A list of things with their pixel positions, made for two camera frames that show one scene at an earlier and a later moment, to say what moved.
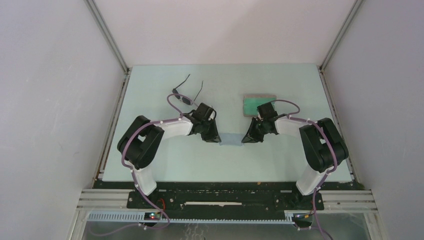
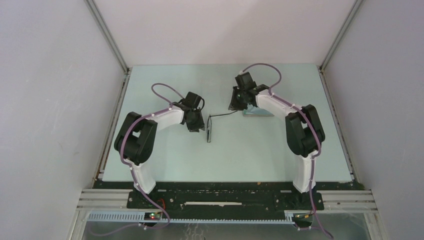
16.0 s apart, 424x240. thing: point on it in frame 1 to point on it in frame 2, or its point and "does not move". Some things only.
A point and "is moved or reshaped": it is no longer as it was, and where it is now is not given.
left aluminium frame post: [95, 11] does not move
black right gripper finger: [254, 133] to [237, 102]
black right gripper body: [263, 127] to [242, 92]
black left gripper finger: [210, 133] to [193, 122]
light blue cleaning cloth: [232, 136] to [250, 107]
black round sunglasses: [186, 100] is moved or reshaped
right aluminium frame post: [347, 23] does not move
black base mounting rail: [225, 197] does not move
